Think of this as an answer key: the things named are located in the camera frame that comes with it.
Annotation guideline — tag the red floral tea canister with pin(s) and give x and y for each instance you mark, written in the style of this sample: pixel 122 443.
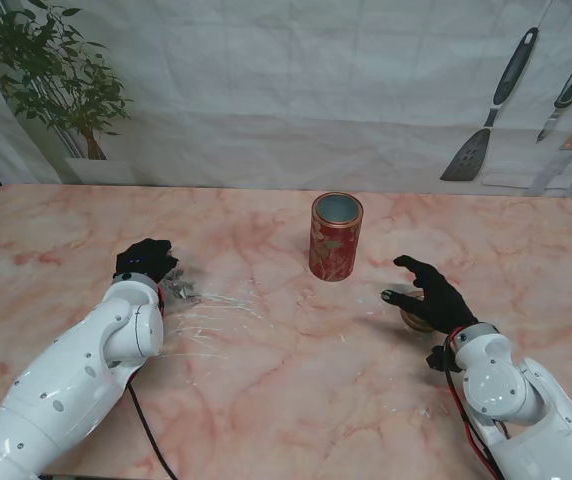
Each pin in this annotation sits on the red floral tea canister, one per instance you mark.
pixel 333 255

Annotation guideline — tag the gold round canister lid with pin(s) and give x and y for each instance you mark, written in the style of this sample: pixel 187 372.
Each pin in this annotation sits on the gold round canister lid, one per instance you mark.
pixel 413 322

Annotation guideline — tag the black slotted spatula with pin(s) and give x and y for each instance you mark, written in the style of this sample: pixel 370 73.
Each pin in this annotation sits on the black slotted spatula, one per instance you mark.
pixel 461 162

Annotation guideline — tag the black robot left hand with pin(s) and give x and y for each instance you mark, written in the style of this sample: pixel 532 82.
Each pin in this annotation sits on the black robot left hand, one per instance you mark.
pixel 143 260

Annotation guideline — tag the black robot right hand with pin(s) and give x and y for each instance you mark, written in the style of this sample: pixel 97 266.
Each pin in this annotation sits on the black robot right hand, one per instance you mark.
pixel 438 300

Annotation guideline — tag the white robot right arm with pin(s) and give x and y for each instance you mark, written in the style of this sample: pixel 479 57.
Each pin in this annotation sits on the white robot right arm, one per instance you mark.
pixel 516 400

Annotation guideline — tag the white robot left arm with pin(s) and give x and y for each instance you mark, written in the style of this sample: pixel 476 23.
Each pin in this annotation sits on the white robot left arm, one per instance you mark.
pixel 66 380

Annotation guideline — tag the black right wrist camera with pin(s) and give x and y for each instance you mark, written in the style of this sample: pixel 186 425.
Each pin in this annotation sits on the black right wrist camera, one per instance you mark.
pixel 438 359

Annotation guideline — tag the green leafy plant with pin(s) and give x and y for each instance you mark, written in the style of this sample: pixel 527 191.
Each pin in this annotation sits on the green leafy plant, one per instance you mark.
pixel 56 75

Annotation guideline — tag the clear plastic bag of tea bags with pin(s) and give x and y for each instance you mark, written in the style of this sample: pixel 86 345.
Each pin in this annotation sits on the clear plastic bag of tea bags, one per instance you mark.
pixel 182 289

